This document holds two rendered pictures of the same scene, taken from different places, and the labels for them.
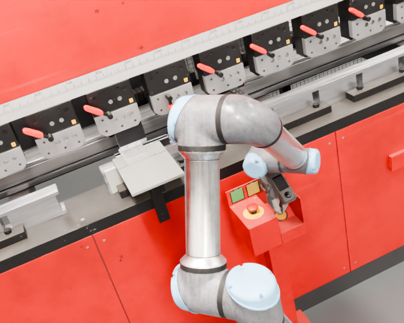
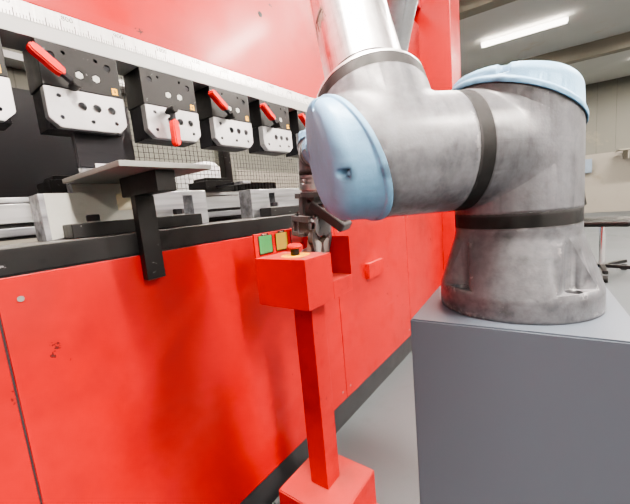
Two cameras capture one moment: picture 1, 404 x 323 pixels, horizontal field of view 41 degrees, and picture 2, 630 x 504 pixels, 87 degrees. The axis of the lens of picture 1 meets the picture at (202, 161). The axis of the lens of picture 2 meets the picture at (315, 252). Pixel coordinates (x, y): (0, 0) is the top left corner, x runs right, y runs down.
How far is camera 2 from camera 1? 1.31 m
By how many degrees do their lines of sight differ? 43
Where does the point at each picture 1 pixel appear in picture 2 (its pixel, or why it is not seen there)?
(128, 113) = (107, 107)
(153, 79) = (151, 82)
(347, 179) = not seen: hidden behind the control
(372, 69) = not seen: hidden behind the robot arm
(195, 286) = (405, 89)
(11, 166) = not seen: outside the picture
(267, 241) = (321, 288)
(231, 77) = (239, 133)
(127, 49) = (120, 20)
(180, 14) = (192, 27)
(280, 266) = (322, 348)
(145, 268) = (104, 380)
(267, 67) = (271, 142)
